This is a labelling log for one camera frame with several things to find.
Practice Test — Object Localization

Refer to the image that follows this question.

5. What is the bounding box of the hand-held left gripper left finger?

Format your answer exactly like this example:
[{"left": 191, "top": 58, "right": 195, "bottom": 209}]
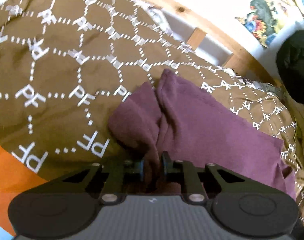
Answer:
[{"left": 50, "top": 159, "right": 145, "bottom": 205}]

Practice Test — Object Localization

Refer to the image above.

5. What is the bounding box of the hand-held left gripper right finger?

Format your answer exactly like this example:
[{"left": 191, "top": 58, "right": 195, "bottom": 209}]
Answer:
[{"left": 161, "top": 151, "right": 267, "bottom": 204}]

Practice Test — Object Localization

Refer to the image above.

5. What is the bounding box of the brown patterned blanket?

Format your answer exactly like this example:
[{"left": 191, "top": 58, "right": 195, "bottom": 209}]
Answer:
[{"left": 0, "top": 0, "right": 304, "bottom": 237}]

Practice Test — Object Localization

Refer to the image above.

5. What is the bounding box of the wooden bed frame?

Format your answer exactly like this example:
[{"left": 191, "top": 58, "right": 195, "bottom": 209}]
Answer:
[
  {"left": 142, "top": 1, "right": 285, "bottom": 98},
  {"left": 118, "top": 0, "right": 304, "bottom": 160}
]

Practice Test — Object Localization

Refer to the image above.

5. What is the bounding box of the colourful floral fabric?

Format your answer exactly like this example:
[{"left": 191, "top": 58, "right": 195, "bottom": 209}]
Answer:
[{"left": 234, "top": 0, "right": 296, "bottom": 48}]

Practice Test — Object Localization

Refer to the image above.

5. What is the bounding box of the maroon long-sleeve shirt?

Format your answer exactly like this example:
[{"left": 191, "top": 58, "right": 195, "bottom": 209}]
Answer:
[{"left": 108, "top": 69, "right": 296, "bottom": 200}]

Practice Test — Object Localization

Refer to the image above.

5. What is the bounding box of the black puffer jacket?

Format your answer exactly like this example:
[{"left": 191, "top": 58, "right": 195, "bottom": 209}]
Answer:
[{"left": 275, "top": 29, "right": 304, "bottom": 104}]

